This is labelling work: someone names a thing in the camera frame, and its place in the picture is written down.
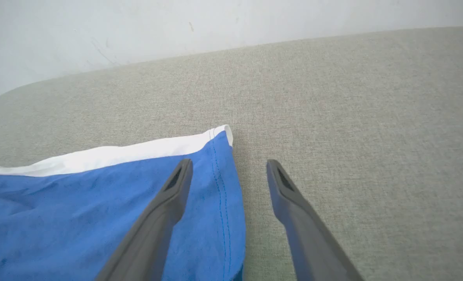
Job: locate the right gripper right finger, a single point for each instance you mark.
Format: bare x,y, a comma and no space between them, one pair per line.
305,230

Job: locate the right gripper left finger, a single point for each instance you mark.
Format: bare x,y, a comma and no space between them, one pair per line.
153,230

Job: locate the blue and white garment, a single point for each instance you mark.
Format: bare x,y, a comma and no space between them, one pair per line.
79,218

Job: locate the grey fabric sofa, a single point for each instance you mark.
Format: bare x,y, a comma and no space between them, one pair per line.
333,117

